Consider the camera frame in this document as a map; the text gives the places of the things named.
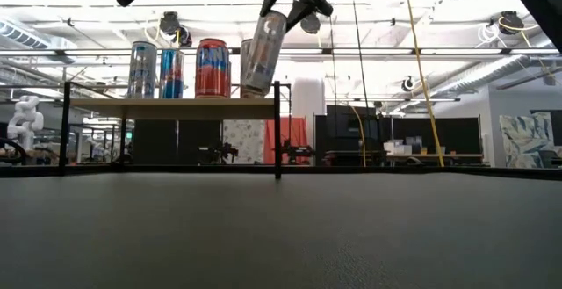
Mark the white Celsius Arctic Vibe can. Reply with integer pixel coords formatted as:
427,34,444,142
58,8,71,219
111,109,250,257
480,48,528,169
126,40,158,100

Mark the black aluminium table frame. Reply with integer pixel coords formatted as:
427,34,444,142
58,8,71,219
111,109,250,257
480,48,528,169
0,163,562,181

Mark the orange fabric panel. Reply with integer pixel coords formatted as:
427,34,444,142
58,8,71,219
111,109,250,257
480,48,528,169
263,117,310,165

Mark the black partition panel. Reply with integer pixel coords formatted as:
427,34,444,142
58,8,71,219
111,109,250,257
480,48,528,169
131,119,223,166

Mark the floral print panel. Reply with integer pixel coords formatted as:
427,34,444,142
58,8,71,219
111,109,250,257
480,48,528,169
222,119,267,165

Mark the background desk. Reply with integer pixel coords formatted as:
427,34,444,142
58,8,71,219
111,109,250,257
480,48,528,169
385,137,484,167

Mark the black background cabinet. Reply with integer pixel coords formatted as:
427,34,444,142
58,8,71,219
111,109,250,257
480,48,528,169
313,104,394,165

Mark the yellow cable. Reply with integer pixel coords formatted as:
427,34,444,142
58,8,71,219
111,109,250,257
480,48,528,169
402,0,445,169

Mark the leaf-print panel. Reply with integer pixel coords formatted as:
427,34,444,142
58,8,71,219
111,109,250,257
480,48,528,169
499,112,555,170

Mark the blue silver Red Bull can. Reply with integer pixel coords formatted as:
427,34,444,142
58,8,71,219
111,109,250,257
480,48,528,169
158,48,185,100

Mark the red Fanta soda can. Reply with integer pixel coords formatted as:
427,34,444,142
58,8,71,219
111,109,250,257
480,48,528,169
194,38,233,100

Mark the wooden shelf black frame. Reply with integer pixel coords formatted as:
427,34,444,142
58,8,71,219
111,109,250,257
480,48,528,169
59,81,293,180

